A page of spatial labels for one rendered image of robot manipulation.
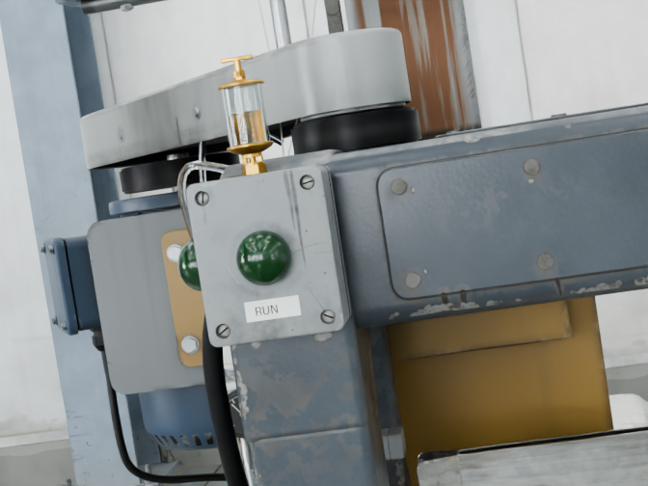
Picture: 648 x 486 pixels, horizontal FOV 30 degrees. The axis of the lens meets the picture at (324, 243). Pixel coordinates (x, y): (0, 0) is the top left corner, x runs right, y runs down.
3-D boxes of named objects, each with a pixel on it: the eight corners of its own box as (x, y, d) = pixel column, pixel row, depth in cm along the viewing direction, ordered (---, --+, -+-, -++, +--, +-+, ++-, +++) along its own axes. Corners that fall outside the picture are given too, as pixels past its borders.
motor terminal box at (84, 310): (68, 363, 112) (48, 239, 111) (56, 353, 121) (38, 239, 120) (156, 346, 114) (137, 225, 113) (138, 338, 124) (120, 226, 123)
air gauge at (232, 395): (222, 442, 91) (214, 393, 91) (226, 436, 93) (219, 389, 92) (269, 436, 90) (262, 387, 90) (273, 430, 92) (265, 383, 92)
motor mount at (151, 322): (108, 399, 110) (79, 224, 110) (127, 386, 117) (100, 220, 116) (415, 358, 107) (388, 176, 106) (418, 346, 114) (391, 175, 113)
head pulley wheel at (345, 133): (286, 162, 81) (281, 124, 81) (304, 161, 90) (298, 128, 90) (420, 141, 80) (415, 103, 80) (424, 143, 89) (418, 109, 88)
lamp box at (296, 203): (210, 348, 66) (183, 185, 65) (226, 337, 70) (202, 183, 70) (345, 330, 65) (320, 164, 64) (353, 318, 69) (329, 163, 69)
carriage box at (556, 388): (325, 539, 101) (267, 166, 99) (358, 444, 134) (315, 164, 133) (625, 503, 98) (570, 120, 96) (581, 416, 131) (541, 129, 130)
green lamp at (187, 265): (176, 297, 67) (168, 243, 66) (188, 291, 70) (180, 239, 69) (221, 290, 66) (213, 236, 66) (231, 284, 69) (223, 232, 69)
